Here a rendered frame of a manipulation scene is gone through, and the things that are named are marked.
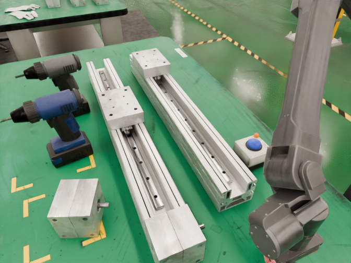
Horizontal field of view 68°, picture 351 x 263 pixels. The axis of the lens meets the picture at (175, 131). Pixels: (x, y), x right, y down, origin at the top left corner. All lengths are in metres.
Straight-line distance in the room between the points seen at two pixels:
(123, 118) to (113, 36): 1.57
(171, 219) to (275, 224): 0.23
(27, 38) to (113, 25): 0.62
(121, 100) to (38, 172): 0.32
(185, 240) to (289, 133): 0.28
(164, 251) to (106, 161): 0.38
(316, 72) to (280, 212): 0.24
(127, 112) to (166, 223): 0.36
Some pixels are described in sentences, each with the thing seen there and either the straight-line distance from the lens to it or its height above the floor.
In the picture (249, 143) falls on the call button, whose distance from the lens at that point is 0.78.
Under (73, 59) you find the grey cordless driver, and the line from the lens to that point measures 0.95.
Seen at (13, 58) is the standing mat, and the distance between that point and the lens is 3.66.
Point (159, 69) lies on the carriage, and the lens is 1.03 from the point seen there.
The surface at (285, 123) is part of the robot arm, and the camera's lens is 0.48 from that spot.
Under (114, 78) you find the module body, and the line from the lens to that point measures 1.05.
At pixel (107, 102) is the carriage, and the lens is 0.85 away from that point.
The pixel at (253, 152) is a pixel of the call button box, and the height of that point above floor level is 0.84.
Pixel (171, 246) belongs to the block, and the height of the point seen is 0.87.
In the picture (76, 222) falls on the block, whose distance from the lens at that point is 0.64.
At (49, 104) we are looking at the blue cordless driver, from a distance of 0.74.
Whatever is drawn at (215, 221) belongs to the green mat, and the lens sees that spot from 0.69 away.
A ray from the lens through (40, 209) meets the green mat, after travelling 0.78.
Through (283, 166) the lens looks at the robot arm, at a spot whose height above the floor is 1.06.
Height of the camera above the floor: 1.37
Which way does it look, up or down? 41 degrees down
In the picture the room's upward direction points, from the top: straight up
